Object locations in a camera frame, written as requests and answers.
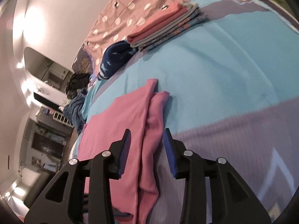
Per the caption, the pink small garment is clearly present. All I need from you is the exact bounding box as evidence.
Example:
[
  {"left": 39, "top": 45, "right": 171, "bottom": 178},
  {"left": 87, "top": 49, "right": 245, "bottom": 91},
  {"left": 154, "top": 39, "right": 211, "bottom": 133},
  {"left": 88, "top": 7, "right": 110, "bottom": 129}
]
[{"left": 78, "top": 78, "right": 169, "bottom": 223}]

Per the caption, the black clothing pile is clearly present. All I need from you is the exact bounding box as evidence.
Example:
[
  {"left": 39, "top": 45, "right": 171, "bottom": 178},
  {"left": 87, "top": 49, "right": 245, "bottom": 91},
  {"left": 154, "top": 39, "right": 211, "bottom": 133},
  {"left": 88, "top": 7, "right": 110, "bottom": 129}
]
[{"left": 65, "top": 73, "right": 91, "bottom": 99}]

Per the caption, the stack of folded clothes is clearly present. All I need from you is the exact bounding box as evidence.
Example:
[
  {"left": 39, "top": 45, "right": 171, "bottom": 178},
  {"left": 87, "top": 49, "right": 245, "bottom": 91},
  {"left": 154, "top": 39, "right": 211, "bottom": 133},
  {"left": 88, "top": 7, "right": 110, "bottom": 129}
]
[{"left": 127, "top": 2, "right": 207, "bottom": 52}]

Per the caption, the white shelf rack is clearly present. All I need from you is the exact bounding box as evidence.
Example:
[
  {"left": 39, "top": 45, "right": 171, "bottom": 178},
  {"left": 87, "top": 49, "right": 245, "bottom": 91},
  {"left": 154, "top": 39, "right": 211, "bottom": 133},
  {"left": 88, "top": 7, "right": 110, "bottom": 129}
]
[{"left": 52, "top": 111, "right": 73, "bottom": 128}]

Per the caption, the dark blue fuzzy blanket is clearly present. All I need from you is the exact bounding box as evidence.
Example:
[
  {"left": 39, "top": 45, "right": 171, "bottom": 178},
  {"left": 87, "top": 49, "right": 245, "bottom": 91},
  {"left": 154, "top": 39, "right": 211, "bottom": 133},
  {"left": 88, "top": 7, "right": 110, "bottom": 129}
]
[{"left": 63, "top": 93, "right": 86, "bottom": 135}]

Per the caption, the blue grey patterned bedsheet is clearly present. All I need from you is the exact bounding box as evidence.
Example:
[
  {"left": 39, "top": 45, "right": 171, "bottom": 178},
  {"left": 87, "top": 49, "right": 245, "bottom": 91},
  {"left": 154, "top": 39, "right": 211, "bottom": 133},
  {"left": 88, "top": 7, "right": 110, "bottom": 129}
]
[{"left": 76, "top": 0, "right": 298, "bottom": 223}]

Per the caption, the dark patterned headboard pillow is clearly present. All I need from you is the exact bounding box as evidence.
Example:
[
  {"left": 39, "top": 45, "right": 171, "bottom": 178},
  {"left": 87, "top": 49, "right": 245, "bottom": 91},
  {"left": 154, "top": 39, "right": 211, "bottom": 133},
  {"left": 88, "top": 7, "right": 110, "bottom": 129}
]
[{"left": 72, "top": 45, "right": 93, "bottom": 75}]

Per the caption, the navy star print garment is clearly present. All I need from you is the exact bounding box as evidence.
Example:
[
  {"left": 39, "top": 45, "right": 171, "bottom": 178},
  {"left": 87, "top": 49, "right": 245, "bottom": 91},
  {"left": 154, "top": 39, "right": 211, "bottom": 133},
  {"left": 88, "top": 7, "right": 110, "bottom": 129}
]
[{"left": 97, "top": 41, "right": 137, "bottom": 80}]

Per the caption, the pink polka dot cloth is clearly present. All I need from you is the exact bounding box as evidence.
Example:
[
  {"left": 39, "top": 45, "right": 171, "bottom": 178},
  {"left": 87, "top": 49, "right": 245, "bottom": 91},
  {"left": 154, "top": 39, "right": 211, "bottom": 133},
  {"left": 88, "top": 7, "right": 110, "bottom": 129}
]
[{"left": 84, "top": 0, "right": 190, "bottom": 74}]

